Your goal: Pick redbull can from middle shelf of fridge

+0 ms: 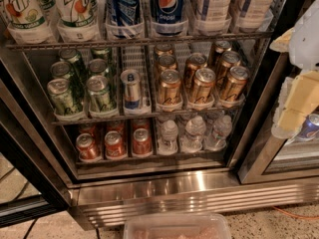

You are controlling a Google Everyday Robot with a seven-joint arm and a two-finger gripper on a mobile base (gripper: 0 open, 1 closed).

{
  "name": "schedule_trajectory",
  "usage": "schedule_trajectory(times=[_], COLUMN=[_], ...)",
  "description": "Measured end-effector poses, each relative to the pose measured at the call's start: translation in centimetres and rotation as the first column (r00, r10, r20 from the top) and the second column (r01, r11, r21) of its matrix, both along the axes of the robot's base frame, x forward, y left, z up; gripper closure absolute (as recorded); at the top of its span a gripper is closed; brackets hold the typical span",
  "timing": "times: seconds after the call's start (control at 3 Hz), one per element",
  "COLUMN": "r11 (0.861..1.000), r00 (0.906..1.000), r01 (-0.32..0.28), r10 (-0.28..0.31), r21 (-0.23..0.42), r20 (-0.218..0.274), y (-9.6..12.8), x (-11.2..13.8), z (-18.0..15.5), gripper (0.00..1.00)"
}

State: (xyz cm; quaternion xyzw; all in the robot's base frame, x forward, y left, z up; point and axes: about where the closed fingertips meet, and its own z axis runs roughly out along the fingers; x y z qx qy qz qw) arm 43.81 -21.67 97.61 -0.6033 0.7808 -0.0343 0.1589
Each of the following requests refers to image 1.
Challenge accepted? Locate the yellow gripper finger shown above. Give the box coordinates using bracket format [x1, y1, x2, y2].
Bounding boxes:
[278, 71, 319, 132]
[270, 28, 294, 53]

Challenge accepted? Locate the right pepsi bottle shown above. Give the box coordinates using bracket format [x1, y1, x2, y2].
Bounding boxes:
[150, 0, 185, 36]

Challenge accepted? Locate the front middle orange can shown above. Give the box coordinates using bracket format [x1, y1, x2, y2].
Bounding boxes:
[105, 130, 126, 159]

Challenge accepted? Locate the back left gold can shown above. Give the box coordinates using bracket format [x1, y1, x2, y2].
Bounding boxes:
[154, 44, 173, 58]

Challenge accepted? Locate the front right orange can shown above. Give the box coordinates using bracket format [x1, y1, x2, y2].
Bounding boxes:
[133, 128, 152, 155]

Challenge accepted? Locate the wire shelf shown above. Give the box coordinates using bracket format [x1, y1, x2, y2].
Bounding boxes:
[5, 31, 273, 51]
[51, 105, 243, 125]

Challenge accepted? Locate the middle left gold can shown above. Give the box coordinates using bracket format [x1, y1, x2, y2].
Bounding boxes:
[157, 55, 177, 74]

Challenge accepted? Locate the middle left green can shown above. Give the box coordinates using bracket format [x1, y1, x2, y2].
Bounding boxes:
[50, 61, 79, 83]

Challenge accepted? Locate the middle centre gold can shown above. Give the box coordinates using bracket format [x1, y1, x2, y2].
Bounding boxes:
[183, 53, 207, 89]

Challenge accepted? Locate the front left orange can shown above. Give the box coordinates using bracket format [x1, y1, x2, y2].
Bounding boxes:
[76, 133, 101, 162]

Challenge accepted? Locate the middle wire shelf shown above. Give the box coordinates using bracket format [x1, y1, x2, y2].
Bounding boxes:
[51, 105, 243, 125]

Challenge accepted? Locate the steel fridge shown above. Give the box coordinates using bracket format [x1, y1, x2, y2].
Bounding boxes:
[0, 0, 319, 229]

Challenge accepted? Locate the front middle gold can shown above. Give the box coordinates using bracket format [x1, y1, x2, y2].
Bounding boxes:
[189, 68, 215, 104]

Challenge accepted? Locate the red bull can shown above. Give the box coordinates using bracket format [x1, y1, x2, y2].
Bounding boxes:
[121, 69, 142, 110]

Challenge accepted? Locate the middle water bottle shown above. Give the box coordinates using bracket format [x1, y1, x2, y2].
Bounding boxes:
[181, 116, 206, 153]

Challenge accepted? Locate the gold can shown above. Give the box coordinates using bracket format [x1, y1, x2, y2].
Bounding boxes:
[189, 68, 215, 104]
[219, 66, 250, 102]
[154, 44, 173, 58]
[208, 41, 232, 67]
[216, 51, 241, 86]
[183, 53, 207, 89]
[157, 55, 177, 74]
[159, 70, 181, 106]

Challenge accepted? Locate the orange cable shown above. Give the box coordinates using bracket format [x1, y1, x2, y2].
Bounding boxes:
[272, 205, 319, 221]

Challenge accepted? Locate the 7up bottle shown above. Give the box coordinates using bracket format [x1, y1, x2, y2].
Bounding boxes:
[56, 0, 100, 43]
[1, 0, 53, 44]

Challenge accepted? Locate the left white carton bottle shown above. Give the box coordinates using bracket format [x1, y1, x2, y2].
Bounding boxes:
[192, 0, 231, 35]

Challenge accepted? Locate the front right gold can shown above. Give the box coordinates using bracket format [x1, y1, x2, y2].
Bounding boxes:
[219, 66, 250, 102]

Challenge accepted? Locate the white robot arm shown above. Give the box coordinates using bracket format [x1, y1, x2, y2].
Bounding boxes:
[270, 0, 319, 138]

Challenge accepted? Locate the front left green can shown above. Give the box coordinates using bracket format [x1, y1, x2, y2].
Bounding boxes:
[47, 78, 83, 116]

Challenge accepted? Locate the left water bottle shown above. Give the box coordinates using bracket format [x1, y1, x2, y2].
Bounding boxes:
[159, 119, 178, 155]

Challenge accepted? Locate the back left green can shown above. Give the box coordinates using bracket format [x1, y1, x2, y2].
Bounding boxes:
[59, 49, 87, 78]

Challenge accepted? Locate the left pepsi bottle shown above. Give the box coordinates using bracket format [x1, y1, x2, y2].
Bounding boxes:
[107, 0, 143, 39]

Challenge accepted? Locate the white carton bottle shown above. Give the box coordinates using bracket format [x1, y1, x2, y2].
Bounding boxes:
[192, 0, 231, 35]
[232, 0, 273, 33]

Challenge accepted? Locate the right white carton bottle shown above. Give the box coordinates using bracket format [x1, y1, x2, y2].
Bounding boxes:
[232, 0, 273, 33]

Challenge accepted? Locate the clear plastic container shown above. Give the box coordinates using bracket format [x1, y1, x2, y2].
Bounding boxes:
[123, 213, 232, 239]

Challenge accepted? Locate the orange can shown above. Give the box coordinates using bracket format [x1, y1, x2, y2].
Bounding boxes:
[105, 130, 126, 159]
[133, 128, 152, 155]
[76, 133, 101, 162]

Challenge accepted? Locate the blue can behind glass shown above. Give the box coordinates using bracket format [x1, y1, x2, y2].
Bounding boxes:
[297, 114, 319, 140]

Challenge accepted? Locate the green can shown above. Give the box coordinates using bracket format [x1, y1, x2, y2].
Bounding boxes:
[47, 78, 83, 116]
[88, 59, 113, 79]
[59, 49, 87, 78]
[91, 48, 113, 64]
[50, 61, 79, 83]
[86, 75, 116, 113]

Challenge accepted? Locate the back right gold can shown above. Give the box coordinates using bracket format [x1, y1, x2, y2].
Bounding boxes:
[208, 41, 232, 67]

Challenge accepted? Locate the left 7up bottle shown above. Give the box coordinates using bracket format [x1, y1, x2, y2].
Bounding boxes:
[1, 0, 53, 44]

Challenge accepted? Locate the pepsi bottle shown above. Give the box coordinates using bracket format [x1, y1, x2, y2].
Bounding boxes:
[107, 0, 143, 39]
[150, 0, 185, 36]

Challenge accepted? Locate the front left gold can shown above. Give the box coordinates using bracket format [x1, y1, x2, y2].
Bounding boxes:
[159, 70, 181, 106]

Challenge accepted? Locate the upper wire shelf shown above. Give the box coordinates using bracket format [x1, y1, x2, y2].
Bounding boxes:
[5, 31, 273, 51]

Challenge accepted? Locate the middle right gold can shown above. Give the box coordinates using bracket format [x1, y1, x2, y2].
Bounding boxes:
[216, 51, 241, 86]

